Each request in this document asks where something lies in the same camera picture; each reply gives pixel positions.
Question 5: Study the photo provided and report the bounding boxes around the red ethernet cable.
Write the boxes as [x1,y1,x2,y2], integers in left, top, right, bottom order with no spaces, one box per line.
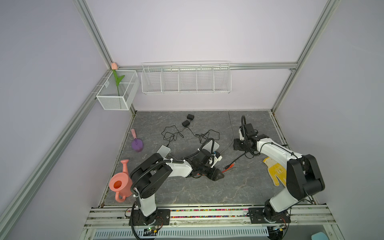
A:
[221,161,236,174]

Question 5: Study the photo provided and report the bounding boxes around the black thin power cable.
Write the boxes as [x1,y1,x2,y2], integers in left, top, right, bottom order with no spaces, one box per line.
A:
[161,125,221,145]

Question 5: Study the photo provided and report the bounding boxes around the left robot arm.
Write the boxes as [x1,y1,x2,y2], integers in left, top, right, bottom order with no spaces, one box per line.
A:
[130,138,224,217]

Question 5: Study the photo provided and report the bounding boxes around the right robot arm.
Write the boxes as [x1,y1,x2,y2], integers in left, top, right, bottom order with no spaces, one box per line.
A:
[234,116,325,221]

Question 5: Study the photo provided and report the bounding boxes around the yellow work glove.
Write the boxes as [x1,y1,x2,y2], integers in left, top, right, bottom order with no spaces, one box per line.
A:
[263,157,287,187]

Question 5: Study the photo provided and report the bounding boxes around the black power adapter far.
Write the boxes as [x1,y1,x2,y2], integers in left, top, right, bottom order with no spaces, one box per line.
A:
[187,114,195,121]

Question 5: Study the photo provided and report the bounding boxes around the black power adapter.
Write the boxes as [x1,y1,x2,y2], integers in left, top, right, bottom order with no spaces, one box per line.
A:
[182,120,191,128]
[187,114,195,121]

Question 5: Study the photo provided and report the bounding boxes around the black power adapter near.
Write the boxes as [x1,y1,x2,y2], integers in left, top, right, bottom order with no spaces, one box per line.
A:
[182,120,191,128]

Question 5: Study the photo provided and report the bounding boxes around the pink watering can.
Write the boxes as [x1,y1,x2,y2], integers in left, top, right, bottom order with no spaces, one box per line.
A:
[109,160,133,203]

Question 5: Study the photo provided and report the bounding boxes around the white mesh box basket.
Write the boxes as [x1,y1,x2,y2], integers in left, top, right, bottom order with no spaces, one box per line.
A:
[96,70,140,111]

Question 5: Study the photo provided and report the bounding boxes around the artificial tulip flower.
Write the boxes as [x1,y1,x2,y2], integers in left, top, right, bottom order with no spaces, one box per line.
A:
[111,63,125,96]

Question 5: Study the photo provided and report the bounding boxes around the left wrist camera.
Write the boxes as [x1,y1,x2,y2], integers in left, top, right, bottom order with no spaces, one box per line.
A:
[209,151,223,168]

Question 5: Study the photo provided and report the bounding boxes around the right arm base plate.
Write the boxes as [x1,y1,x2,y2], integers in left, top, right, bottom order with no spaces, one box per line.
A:
[246,206,291,224]

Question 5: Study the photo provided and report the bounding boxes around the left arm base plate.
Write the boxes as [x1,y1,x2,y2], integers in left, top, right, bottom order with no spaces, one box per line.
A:
[130,209,171,226]

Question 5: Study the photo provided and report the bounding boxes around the purple trowel pink handle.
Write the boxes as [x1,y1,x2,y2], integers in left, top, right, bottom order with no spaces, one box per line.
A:
[131,129,144,152]

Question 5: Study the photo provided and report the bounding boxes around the white wire shelf basket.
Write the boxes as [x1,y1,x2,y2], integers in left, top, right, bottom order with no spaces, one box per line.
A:
[141,61,232,94]

